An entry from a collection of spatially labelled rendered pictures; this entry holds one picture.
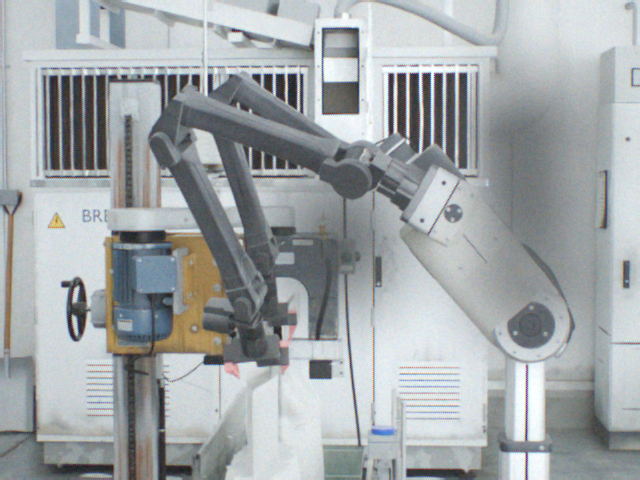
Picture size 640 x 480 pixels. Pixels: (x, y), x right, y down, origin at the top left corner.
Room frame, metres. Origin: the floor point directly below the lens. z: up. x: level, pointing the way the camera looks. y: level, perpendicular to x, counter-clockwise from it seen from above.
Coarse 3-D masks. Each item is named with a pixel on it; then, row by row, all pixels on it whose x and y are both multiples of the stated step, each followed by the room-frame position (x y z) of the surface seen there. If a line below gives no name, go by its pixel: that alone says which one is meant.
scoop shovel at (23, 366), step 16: (16, 208) 7.37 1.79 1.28; (0, 368) 7.17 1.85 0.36; (16, 368) 7.16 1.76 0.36; (32, 368) 7.09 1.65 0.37; (0, 384) 7.16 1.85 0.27; (16, 384) 7.15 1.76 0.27; (32, 384) 7.08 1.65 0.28; (0, 400) 7.14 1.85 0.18; (16, 400) 7.13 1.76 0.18; (32, 400) 7.08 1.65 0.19; (0, 416) 7.12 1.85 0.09; (16, 416) 7.11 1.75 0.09; (32, 416) 7.07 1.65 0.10
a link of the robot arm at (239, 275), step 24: (168, 144) 2.40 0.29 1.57; (192, 144) 2.47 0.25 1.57; (168, 168) 2.45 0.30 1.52; (192, 168) 2.45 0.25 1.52; (192, 192) 2.47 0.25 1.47; (216, 216) 2.49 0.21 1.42; (216, 240) 2.51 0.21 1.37; (240, 264) 2.52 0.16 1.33; (240, 288) 2.53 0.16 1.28; (264, 288) 2.58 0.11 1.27
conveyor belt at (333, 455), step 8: (328, 448) 5.01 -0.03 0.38; (336, 448) 5.01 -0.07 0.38; (344, 448) 5.01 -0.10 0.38; (352, 448) 5.01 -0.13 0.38; (360, 448) 5.01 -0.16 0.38; (328, 456) 4.87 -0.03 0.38; (336, 456) 4.87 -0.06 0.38; (344, 456) 4.87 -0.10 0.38; (352, 456) 4.87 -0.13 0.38; (360, 456) 4.87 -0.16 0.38; (328, 464) 4.74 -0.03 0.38; (336, 464) 4.74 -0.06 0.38; (344, 464) 4.74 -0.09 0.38; (352, 464) 4.74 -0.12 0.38; (360, 464) 4.74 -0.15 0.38; (328, 472) 4.61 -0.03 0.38; (336, 472) 4.61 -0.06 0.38; (344, 472) 4.61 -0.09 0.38; (352, 472) 4.61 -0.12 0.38; (360, 472) 4.61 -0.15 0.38
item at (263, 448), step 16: (256, 368) 3.11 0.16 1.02; (272, 368) 3.19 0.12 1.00; (256, 384) 3.11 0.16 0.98; (272, 384) 2.94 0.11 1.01; (256, 400) 2.81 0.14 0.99; (272, 400) 2.94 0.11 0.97; (256, 416) 2.81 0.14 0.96; (272, 416) 2.93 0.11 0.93; (256, 432) 2.81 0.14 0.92; (272, 432) 2.93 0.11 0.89; (256, 448) 2.81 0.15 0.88; (272, 448) 2.93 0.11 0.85; (288, 448) 3.11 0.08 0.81; (240, 464) 2.93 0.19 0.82; (256, 464) 2.81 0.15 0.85; (272, 464) 2.92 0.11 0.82; (288, 464) 2.95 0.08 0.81
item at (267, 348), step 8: (264, 336) 2.62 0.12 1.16; (272, 336) 2.68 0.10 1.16; (232, 344) 2.68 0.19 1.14; (240, 344) 2.66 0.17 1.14; (248, 344) 2.61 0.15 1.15; (256, 344) 2.61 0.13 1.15; (264, 344) 2.63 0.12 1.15; (272, 344) 2.67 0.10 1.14; (232, 352) 2.66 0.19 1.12; (240, 352) 2.66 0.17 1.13; (248, 352) 2.63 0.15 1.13; (256, 352) 2.63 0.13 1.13; (264, 352) 2.64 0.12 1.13; (272, 352) 2.65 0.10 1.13; (232, 360) 2.64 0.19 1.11; (240, 360) 2.64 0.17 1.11; (248, 360) 2.64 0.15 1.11; (256, 360) 2.64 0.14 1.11; (264, 360) 2.64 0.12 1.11; (272, 360) 2.64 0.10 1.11
